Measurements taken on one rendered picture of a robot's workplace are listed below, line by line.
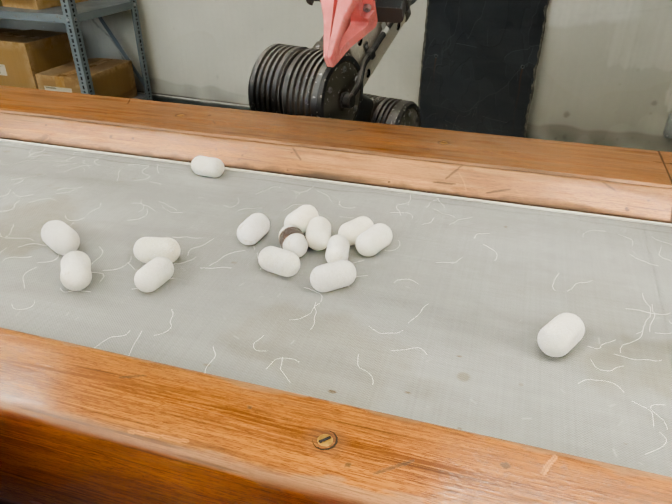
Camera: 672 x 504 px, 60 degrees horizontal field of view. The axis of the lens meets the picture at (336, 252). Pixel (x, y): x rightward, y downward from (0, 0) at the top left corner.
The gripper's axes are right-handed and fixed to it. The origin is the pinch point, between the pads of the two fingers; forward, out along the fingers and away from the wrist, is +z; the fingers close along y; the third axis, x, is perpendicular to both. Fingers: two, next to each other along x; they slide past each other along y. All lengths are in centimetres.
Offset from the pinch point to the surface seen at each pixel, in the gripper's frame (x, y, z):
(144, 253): -3.3, -8.6, 21.4
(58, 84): 148, -177, -82
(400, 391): -6.9, 12.6, 27.4
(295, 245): -0.9, 1.9, 18.0
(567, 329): -4.5, 21.4, 21.4
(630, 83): 158, 54, -116
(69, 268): -6.6, -11.6, 24.3
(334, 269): -3.0, 6.0, 19.9
